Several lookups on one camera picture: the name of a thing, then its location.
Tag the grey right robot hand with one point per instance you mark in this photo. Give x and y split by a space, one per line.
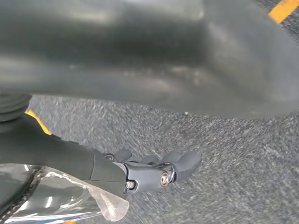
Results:
58 157

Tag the clear plastic hand wrap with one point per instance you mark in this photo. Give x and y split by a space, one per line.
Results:
109 204

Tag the yellow floor tape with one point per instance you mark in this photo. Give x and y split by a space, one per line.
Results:
282 10

